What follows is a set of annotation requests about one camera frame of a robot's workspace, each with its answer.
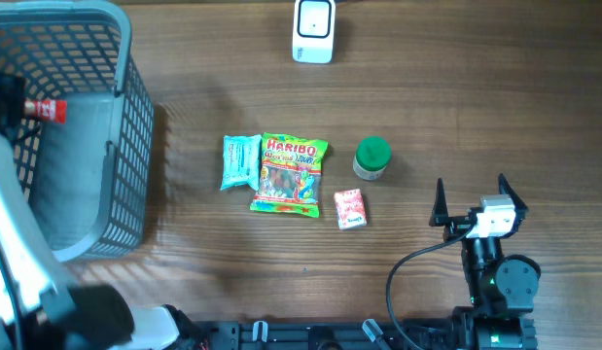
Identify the small red white box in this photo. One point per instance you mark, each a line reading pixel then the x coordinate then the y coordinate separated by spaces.
pixel 350 209

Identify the teal tissue packet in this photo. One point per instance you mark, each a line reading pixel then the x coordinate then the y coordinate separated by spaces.
pixel 242 160

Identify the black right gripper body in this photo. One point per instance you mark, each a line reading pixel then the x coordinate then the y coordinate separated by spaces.
pixel 458 226

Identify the Haribo gummy candy bag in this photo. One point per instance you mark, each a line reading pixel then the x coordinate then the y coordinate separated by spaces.
pixel 290 175

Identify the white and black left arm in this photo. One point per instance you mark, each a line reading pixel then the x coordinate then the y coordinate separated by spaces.
pixel 41 304

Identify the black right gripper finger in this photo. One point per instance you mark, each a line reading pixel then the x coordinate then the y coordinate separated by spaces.
pixel 439 210
pixel 505 188

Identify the white barcode scanner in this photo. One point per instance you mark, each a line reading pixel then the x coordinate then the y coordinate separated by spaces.
pixel 314 31

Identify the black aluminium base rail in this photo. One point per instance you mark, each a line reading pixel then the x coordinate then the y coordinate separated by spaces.
pixel 329 335

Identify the grey plastic shopping basket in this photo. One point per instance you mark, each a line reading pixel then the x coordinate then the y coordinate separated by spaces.
pixel 85 179

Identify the green lidded white jar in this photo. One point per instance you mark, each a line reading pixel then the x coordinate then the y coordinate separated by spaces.
pixel 371 158

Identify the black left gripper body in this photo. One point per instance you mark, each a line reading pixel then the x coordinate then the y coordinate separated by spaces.
pixel 15 88

